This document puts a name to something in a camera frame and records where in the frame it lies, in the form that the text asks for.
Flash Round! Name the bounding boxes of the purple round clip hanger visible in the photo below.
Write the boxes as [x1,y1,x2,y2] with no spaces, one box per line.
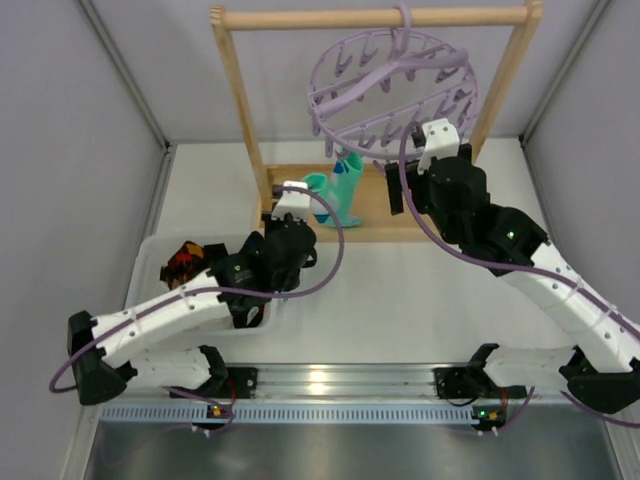
[307,2,479,163]

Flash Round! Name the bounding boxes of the black red argyle sock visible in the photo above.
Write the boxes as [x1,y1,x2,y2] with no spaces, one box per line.
[160,241,205,290]

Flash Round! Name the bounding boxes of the black sport sock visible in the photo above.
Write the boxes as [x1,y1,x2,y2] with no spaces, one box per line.
[203,231,264,268]

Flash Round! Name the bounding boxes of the mint green sock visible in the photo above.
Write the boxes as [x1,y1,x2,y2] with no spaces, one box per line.
[328,150,364,228]
[303,173,339,228]

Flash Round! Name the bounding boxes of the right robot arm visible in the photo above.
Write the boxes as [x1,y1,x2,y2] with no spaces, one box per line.
[384,145,639,414]

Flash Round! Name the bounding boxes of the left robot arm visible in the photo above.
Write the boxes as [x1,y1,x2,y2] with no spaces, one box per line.
[62,181,318,406]

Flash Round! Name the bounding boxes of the wooden hanger rack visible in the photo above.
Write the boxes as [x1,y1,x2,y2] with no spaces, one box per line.
[210,1,544,242]

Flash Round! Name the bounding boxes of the white plastic basket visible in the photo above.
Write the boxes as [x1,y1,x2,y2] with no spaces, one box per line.
[125,233,279,346]

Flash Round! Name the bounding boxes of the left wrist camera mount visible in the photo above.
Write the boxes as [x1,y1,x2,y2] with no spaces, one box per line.
[274,180,311,222]

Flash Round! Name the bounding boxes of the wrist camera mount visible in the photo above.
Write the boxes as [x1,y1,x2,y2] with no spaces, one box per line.
[411,118,460,174]
[274,180,311,222]

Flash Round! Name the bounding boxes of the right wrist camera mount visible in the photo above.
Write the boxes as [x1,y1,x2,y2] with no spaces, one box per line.
[411,118,460,174]

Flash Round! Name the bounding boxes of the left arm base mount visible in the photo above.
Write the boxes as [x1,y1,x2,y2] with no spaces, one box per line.
[188,367,258,399]

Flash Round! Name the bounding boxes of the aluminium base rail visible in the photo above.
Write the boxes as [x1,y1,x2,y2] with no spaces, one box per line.
[79,362,571,401]

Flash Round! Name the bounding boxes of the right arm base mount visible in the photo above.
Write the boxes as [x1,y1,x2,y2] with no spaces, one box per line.
[433,367,478,407]

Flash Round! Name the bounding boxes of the perforated cable duct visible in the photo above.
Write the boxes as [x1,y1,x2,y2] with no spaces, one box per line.
[100,402,503,425]

